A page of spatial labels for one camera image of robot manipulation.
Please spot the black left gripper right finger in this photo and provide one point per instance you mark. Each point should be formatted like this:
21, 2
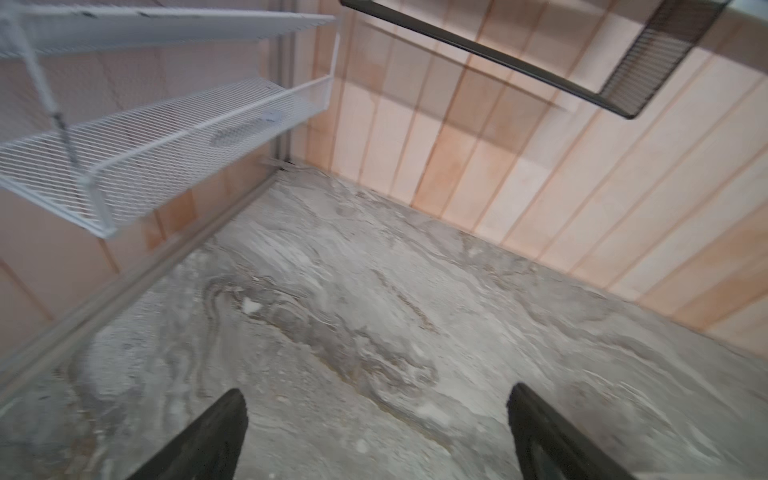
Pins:
548, 446

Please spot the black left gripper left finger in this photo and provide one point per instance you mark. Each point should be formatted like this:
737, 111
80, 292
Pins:
208, 448

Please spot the white wire mesh shelf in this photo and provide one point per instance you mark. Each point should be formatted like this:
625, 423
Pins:
109, 109

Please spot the black wire mesh basket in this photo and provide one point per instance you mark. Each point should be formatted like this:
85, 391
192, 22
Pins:
672, 31

